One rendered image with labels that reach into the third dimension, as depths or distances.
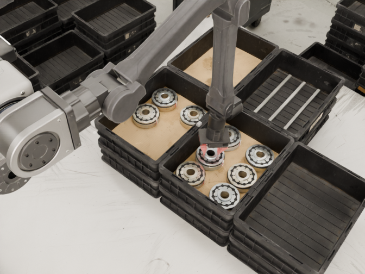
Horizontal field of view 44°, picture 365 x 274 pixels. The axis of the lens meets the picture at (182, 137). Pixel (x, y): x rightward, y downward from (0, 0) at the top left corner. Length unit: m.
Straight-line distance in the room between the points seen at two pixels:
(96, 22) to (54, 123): 1.97
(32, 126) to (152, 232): 0.86
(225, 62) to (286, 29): 2.44
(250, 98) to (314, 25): 1.99
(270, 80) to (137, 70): 1.05
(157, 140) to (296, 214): 0.56
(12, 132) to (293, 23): 3.09
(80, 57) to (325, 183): 1.64
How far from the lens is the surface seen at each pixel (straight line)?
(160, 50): 0.98
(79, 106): 0.90
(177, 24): 1.00
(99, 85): 0.94
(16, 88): 0.90
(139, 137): 1.68
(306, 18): 3.82
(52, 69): 2.67
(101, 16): 2.83
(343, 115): 2.07
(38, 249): 1.63
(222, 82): 1.29
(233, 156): 1.64
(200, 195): 1.43
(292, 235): 1.51
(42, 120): 0.85
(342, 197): 1.64
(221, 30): 1.17
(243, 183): 1.54
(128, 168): 1.63
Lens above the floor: 2.12
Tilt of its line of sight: 51 degrees down
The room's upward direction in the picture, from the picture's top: 3 degrees clockwise
